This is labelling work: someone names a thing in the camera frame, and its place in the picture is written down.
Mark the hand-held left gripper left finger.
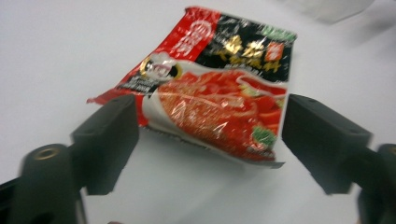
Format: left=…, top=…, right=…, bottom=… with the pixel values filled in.
left=69, top=93, right=140, bottom=196

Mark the red and black food packet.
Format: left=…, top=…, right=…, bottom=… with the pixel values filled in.
left=86, top=6, right=298, bottom=170

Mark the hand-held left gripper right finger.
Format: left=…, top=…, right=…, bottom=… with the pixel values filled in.
left=281, top=93, right=374, bottom=196

